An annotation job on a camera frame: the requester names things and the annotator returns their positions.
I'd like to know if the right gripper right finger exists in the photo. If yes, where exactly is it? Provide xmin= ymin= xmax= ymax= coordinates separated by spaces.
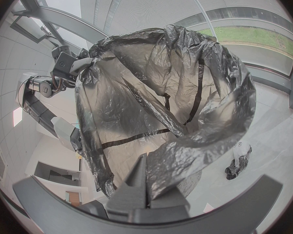
xmin=150 ymin=186 xmax=191 ymax=216

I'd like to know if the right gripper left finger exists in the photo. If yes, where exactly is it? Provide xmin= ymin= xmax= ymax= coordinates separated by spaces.
xmin=106 ymin=153 xmax=148 ymax=218

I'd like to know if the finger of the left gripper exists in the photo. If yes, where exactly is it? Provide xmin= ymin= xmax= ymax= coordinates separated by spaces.
xmin=70 ymin=58 xmax=93 ymax=76

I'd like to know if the black plastic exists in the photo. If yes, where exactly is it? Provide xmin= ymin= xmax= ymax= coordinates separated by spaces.
xmin=225 ymin=146 xmax=252 ymax=180

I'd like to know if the black plastic bag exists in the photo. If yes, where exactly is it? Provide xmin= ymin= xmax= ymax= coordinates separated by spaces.
xmin=74 ymin=24 xmax=257 ymax=200

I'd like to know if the clear printed wrapper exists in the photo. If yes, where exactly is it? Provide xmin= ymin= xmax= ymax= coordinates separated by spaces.
xmin=232 ymin=141 xmax=250 ymax=168

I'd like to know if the window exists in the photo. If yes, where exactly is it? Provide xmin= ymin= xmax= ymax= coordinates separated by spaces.
xmin=11 ymin=0 xmax=293 ymax=111

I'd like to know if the ceiling light panel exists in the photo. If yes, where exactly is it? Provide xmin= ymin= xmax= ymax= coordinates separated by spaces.
xmin=13 ymin=107 xmax=23 ymax=128

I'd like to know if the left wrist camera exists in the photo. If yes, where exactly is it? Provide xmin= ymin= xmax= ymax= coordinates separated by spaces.
xmin=50 ymin=52 xmax=75 ymax=79

